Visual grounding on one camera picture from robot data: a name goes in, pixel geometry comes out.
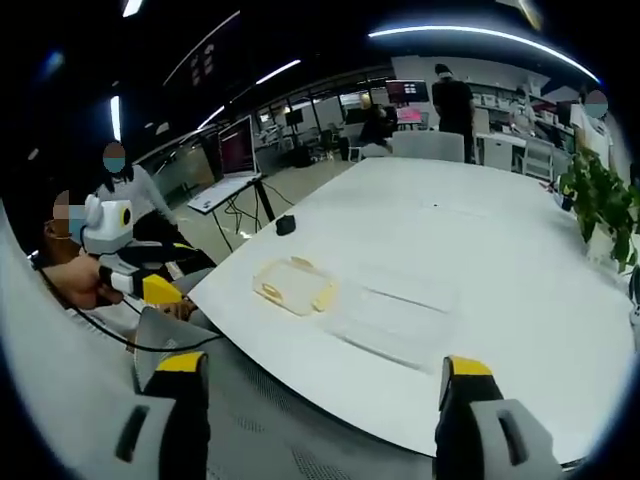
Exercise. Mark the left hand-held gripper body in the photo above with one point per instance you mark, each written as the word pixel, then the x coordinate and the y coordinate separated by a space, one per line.
pixel 107 222

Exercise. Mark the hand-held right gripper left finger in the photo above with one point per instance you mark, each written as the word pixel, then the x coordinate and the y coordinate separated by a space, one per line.
pixel 187 425

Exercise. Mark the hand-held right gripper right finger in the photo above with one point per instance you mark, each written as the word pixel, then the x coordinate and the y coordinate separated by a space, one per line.
pixel 465 425

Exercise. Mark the person's left hand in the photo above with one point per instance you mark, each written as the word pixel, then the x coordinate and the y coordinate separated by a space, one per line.
pixel 90 287

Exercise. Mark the clear plastic container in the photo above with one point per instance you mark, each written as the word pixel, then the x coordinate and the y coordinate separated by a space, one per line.
pixel 395 320

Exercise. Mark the small black box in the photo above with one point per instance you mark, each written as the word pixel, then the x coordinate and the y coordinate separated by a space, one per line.
pixel 285 225

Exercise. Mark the white framed monitor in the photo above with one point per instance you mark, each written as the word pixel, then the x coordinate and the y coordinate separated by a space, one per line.
pixel 239 147

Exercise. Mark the clear lid with yellow clips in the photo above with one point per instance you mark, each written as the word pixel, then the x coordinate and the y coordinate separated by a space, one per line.
pixel 295 285

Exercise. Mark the short ceiling light strip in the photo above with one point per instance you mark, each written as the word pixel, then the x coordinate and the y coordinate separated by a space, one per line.
pixel 277 72

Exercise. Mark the green potted plant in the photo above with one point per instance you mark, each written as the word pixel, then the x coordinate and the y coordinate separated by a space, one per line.
pixel 600 200

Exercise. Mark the white chair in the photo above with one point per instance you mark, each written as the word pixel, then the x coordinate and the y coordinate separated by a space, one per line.
pixel 427 146
pixel 539 157

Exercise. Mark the long ceiling light strip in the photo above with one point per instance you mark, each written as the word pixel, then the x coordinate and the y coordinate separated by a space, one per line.
pixel 480 36

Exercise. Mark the wall screen with red picture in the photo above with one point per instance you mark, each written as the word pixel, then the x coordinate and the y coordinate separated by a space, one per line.
pixel 406 92

